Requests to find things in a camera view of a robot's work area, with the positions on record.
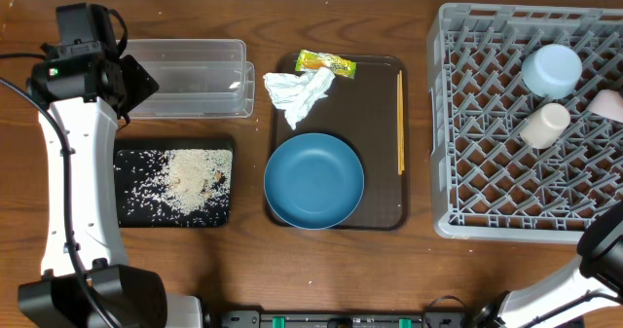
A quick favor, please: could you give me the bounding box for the rice food waste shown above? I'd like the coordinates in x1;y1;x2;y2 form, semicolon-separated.
116;148;234;225

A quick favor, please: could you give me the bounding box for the white napkin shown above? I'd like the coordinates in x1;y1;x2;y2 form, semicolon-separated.
263;67;335;130

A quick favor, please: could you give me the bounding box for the yellow green snack wrapper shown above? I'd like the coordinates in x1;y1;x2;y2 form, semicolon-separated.
295;50;357;79

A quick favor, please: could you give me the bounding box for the dark blue plate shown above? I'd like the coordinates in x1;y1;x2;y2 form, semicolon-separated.
264;133;365;230

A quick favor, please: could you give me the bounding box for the wooden chopstick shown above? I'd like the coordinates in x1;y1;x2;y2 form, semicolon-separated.
396;70;405;175
396;70;404;175

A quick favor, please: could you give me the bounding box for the cream plastic cup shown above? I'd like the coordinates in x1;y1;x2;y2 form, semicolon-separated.
520;103;570;149

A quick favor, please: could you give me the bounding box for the light blue bowl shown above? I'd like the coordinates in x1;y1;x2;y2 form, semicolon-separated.
521;44;582;99

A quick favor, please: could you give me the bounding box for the pink bowl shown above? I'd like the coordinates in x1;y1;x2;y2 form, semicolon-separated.
587;90;623;123

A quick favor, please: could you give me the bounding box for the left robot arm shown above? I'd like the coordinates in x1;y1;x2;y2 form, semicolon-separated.
1;39;204;327

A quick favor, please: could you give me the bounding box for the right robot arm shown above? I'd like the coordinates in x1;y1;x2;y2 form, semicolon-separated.
465;202;622;327

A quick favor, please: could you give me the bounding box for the grey dishwasher rack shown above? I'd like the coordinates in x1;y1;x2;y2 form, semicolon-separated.
427;3;622;244

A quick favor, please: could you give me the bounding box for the clear plastic bin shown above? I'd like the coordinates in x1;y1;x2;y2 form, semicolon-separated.
126;39;255;120

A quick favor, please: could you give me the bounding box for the black tray bin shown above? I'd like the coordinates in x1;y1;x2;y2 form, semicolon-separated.
112;138;235;229

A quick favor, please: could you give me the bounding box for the brown serving tray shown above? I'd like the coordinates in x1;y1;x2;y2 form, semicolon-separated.
264;55;409;231

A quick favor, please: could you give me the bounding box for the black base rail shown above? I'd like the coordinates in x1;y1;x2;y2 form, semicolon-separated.
203;310;470;328

